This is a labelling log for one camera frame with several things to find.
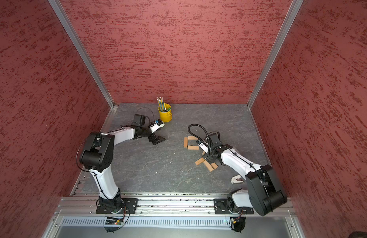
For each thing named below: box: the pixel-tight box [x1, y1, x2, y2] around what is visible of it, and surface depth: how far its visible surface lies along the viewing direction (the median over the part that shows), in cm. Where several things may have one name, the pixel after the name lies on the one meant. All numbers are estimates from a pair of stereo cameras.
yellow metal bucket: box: [157, 102, 173, 123], surface depth 106 cm
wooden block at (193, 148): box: [187, 145, 200, 151], surface depth 97 cm
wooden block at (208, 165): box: [202, 159, 215, 173], surface depth 89 cm
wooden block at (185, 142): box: [183, 136, 188, 148], surface depth 99 cm
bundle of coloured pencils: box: [156, 96, 165, 113], surface depth 105 cm
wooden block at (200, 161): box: [194, 157, 206, 166], surface depth 91 cm
